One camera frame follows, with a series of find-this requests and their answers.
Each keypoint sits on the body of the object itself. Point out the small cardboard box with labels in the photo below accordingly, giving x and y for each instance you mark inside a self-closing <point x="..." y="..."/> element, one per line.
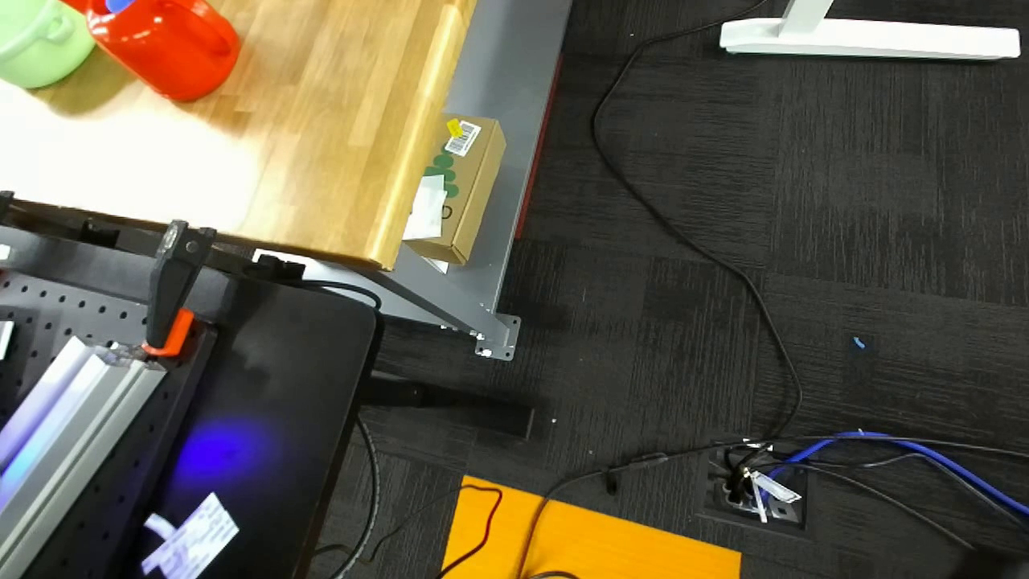
<point x="474" y="189"/>

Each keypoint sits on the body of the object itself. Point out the black table foot bar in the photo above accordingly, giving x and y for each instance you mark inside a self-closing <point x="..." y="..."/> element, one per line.
<point x="461" y="410"/>

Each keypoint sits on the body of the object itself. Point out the black perforated breadboard plate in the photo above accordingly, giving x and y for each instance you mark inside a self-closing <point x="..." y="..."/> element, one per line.
<point x="278" y="425"/>

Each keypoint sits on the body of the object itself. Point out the orange floor mat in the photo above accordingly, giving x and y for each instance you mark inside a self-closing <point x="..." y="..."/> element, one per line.
<point x="617" y="549"/>

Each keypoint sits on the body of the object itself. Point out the floor outlet box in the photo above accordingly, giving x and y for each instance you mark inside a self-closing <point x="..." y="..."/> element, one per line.
<point x="750" y="492"/>

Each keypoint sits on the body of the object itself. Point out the black clamp with orange grip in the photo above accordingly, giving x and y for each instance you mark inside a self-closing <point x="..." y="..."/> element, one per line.
<point x="169" y="277"/>

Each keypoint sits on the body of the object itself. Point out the small blue scrap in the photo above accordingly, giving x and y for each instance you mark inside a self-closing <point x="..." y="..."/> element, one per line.
<point x="859" y="344"/>

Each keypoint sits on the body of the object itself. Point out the white paper label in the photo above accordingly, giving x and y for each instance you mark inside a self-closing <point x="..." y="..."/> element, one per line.
<point x="202" y="529"/>

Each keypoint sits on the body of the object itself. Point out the white desk foot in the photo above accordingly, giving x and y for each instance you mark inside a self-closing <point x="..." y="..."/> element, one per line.
<point x="858" y="40"/>

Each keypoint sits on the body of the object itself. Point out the red plastic mug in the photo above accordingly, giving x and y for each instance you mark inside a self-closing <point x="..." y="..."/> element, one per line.
<point x="169" y="46"/>

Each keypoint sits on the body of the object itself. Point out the small blue ball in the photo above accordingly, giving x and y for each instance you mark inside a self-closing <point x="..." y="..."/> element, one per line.
<point x="121" y="4"/>

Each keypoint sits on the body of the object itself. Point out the light green plastic pot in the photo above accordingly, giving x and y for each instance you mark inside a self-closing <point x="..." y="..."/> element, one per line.
<point x="37" y="50"/>

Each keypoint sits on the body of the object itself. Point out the grey metal table frame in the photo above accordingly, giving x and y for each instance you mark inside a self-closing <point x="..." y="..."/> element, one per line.
<point x="512" y="83"/>

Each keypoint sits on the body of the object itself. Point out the aluminium extrusion rail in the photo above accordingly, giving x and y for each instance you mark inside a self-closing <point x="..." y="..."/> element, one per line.
<point x="84" y="425"/>

